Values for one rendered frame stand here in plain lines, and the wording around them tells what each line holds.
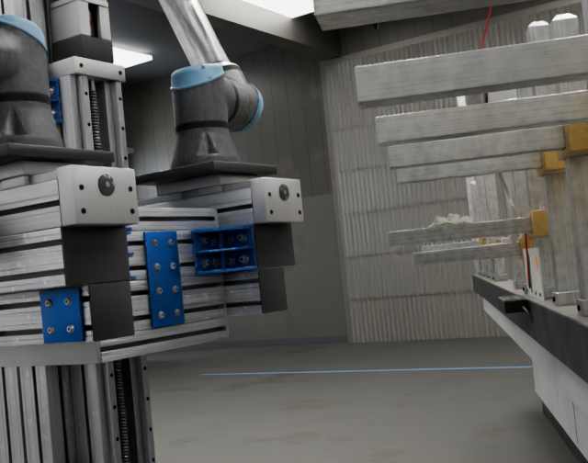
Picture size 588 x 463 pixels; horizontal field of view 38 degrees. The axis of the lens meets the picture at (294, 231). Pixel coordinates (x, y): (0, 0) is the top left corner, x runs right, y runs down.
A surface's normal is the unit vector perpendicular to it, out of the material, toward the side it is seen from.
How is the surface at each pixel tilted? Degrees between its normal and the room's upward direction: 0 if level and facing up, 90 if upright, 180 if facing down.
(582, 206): 90
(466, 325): 90
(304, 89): 90
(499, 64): 90
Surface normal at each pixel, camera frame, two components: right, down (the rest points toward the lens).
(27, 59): 0.74, -0.07
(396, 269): -0.55, 0.01
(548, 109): -0.16, -0.03
